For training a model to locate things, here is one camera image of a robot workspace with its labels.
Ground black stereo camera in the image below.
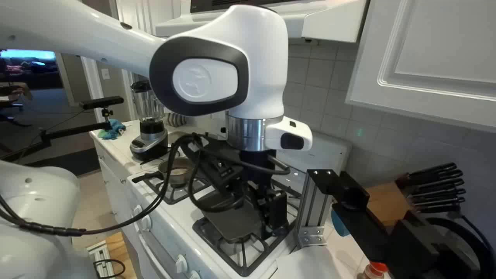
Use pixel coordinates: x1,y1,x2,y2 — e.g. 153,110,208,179
81,95,126,112

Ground square dark grey pan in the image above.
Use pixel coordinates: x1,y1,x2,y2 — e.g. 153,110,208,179
194,194,278,245

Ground metal wire dish rack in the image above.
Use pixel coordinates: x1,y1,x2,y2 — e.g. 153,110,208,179
168,110,191,129

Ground black cast iron stove grate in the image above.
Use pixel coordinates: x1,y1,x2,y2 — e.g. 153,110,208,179
191,177,308,278
131,151,236,206

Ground spice bottle with red cap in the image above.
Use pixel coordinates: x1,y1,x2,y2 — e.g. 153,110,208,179
356,261,391,279

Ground black round appliance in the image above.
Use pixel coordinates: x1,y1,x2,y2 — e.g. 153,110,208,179
393,208,495,279

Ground white gas stove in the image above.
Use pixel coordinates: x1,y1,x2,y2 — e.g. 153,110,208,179
91,107,354,279

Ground white range hood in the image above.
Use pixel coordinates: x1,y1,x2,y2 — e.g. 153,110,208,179
154,0,370,44

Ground white cabinet door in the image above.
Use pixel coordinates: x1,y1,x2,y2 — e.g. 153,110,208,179
345,0,496,135

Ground white upper wall cabinets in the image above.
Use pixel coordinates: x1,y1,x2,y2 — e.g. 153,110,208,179
115,0,191,37

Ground blue clamp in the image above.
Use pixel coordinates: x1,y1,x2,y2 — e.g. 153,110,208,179
98,118,128,141

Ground black camera support bar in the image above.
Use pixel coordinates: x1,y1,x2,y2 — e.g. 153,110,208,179
41,121,114,149

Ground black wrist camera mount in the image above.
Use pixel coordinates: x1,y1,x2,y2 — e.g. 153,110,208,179
177,135,247,208

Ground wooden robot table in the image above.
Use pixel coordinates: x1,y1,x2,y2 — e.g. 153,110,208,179
106,231,139,279

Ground black-handled knife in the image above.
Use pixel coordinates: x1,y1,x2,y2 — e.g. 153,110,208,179
408,161,460,183
408,169,464,189
413,196,466,216
410,186,469,205
405,177,466,199

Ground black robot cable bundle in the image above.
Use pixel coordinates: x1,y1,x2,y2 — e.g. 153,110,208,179
0,132,292,239

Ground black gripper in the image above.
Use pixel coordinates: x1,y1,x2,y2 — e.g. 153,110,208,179
239,149,291,231

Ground white power strip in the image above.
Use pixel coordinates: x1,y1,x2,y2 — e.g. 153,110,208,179
86,241,114,279

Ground bright window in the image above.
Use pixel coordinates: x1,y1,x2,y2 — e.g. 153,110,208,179
0,48,58,65

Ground wooden knife block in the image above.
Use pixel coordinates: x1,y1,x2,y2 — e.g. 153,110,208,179
354,161,469,230

